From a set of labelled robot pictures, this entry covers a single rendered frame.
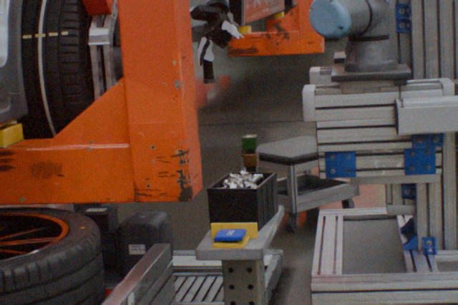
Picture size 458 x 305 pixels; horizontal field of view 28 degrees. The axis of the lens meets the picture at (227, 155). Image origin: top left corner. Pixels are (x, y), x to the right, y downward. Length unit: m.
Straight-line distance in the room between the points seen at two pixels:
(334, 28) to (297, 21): 4.10
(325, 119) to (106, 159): 0.63
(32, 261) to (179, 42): 0.70
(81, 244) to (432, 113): 1.00
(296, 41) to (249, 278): 4.29
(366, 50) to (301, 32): 3.97
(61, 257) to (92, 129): 0.48
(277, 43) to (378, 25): 4.01
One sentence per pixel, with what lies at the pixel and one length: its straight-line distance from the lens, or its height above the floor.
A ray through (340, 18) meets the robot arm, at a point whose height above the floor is 0.98.
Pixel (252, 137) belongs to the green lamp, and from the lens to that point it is 2.65.
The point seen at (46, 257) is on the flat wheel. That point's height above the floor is 0.50.
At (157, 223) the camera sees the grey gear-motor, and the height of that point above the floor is 0.40.
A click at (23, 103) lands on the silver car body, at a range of 2.79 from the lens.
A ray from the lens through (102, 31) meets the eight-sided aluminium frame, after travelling 2.86.
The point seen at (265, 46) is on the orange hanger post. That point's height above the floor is 0.58.
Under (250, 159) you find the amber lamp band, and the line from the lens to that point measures 2.66.
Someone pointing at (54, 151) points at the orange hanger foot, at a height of 0.67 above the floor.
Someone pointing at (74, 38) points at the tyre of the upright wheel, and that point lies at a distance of 2.84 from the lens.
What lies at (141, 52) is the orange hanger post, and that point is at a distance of 2.48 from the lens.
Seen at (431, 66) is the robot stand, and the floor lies 0.80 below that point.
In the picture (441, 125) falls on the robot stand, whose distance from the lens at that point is 2.59.
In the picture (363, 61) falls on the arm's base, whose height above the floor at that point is 0.85.
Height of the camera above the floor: 1.12
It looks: 11 degrees down
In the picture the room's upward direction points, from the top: 4 degrees counter-clockwise
